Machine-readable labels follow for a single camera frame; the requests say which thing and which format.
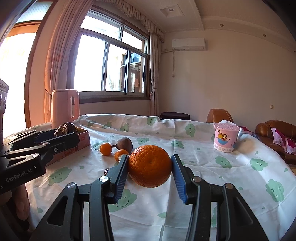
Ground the person's hand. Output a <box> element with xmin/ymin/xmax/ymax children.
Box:
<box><xmin>10</xmin><ymin>184</ymin><xmax>30</xmax><ymax>230</ymax></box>

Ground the beige right curtain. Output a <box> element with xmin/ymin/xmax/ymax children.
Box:
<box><xmin>149</xmin><ymin>33</ymin><xmax>162</xmax><ymax>116</ymax></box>

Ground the pink cartoon cup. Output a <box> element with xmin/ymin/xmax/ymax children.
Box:
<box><xmin>214</xmin><ymin>123</ymin><xmax>240</xmax><ymax>153</ymax></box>

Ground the cork-topped brown jar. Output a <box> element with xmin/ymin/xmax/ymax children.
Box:
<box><xmin>103</xmin><ymin>167</ymin><xmax>110</xmax><ymax>176</ymax></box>

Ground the white wall air conditioner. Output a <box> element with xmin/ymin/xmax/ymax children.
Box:
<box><xmin>171</xmin><ymin>38</ymin><xmax>206</xmax><ymax>51</ymax></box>

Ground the dark round stool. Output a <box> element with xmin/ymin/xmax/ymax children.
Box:
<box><xmin>160</xmin><ymin>111</ymin><xmax>190</xmax><ymax>121</ymax></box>

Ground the dark purple passion fruit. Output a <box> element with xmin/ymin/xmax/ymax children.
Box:
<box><xmin>111</xmin><ymin>137</ymin><xmax>133</xmax><ymax>154</ymax></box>

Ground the brown leather sofa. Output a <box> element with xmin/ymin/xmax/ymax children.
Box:
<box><xmin>255</xmin><ymin>120</ymin><xmax>295</xmax><ymax>166</ymax></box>

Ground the pink electric kettle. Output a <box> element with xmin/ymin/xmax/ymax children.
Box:
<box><xmin>51</xmin><ymin>89</ymin><xmax>80</xmax><ymax>128</ymax></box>

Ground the brown mangosteen-like fruit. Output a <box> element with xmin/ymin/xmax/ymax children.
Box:
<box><xmin>54</xmin><ymin>122</ymin><xmax>78</xmax><ymax>137</ymax></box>

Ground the window with metal frame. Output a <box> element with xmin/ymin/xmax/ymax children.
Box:
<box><xmin>67</xmin><ymin>6</ymin><xmax>150</xmax><ymax>103</ymax></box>

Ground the pink left curtain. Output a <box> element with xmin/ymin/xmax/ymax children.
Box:
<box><xmin>44</xmin><ymin>1</ymin><xmax>93</xmax><ymax>123</ymax></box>

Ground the brown leather armchair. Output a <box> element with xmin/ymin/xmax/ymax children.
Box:
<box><xmin>206</xmin><ymin>108</ymin><xmax>233</xmax><ymax>123</ymax></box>

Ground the white cloud-print tablecloth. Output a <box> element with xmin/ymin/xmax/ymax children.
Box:
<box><xmin>26</xmin><ymin>114</ymin><xmax>295</xmax><ymax>240</ymax></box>

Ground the large orange tangerine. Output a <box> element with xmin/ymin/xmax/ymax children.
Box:
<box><xmin>128</xmin><ymin>145</ymin><xmax>172</xmax><ymax>188</ymax></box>

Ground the small orange kumquat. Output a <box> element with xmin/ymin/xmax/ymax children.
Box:
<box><xmin>99</xmin><ymin>143</ymin><xmax>112</xmax><ymax>156</ymax></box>
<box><xmin>114</xmin><ymin>149</ymin><xmax>129</xmax><ymax>162</ymax></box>

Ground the pink floral cushion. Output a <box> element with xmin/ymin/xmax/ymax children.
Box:
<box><xmin>271</xmin><ymin>128</ymin><xmax>296</xmax><ymax>155</ymax></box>

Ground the pink rectangular tin box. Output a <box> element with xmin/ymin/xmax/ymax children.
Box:
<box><xmin>46</xmin><ymin>127</ymin><xmax>90</xmax><ymax>167</ymax></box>

